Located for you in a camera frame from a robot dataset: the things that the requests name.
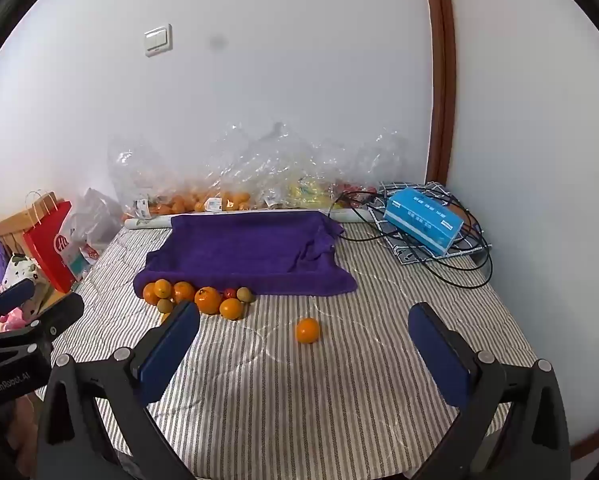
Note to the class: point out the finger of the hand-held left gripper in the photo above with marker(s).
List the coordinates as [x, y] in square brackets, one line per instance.
[59, 316]
[12, 297]

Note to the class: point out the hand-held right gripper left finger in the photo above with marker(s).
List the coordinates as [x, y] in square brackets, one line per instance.
[167, 355]

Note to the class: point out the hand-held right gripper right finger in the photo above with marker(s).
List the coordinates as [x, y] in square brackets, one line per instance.
[439, 360]

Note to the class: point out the yellow-green round fruit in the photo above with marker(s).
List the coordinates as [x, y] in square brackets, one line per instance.
[165, 305]

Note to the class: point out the small orange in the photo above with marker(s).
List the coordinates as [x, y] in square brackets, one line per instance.
[163, 287]

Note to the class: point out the orange with stem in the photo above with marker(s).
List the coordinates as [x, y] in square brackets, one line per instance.
[231, 308]

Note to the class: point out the brown kiwi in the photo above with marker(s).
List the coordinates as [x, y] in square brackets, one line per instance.
[245, 294]

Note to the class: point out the person's left hand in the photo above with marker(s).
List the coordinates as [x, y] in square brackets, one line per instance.
[27, 430]

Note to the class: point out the pink plush toy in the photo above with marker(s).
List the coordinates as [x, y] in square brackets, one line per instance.
[14, 316]

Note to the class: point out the white printed plush toy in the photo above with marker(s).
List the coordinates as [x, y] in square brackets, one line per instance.
[19, 267]

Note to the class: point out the red paper bag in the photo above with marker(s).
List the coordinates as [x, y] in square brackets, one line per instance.
[49, 245]

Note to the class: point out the brown paper bag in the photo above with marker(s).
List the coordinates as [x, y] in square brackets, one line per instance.
[14, 225]

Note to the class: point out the small red tomato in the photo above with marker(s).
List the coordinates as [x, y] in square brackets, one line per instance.
[229, 292]

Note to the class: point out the grey plastic bag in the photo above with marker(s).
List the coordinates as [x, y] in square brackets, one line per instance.
[97, 210]

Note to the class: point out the striped bed quilt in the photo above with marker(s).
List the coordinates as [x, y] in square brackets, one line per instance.
[279, 385]

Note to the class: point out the purple towel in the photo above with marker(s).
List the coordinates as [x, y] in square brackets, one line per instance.
[249, 250]

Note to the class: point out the blue tissue box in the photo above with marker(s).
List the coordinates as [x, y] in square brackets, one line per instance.
[419, 220]

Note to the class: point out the clear bag of leafy oranges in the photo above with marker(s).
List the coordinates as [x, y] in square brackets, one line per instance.
[164, 200]

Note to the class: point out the clear bag of red fruit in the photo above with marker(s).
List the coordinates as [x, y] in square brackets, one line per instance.
[354, 187]

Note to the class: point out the clear bag of yellow fruit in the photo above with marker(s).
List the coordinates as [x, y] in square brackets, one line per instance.
[304, 190]

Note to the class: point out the white light switch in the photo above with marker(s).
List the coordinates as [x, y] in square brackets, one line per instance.
[158, 40]

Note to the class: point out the brown wooden door frame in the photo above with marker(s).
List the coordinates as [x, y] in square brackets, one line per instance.
[442, 60]

